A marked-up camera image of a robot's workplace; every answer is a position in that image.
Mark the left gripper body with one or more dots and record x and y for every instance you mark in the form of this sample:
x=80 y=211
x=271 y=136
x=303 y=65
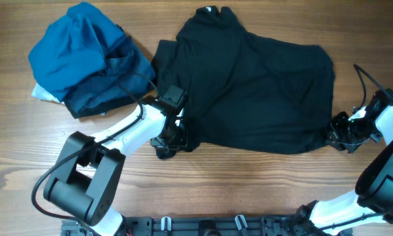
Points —
x=171 y=139

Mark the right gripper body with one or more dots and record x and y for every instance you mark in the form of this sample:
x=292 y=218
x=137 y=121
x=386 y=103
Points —
x=350 y=135

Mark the black polo shirt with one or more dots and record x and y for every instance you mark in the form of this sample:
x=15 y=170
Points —
x=246 y=91

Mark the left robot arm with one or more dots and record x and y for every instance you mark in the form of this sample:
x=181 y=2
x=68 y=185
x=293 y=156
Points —
x=84 y=180

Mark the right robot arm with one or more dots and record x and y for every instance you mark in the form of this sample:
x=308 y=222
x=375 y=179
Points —
x=371 y=201

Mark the dark teal garment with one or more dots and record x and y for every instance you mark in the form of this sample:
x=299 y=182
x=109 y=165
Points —
x=127 y=75

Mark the bright blue shirt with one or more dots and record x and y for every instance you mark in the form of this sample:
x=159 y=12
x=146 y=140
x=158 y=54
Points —
x=72 y=48

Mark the light grey cloth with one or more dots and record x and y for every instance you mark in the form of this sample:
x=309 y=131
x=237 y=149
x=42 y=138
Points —
x=40 y=93

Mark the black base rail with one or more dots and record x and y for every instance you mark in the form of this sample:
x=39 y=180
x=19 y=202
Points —
x=268 y=225

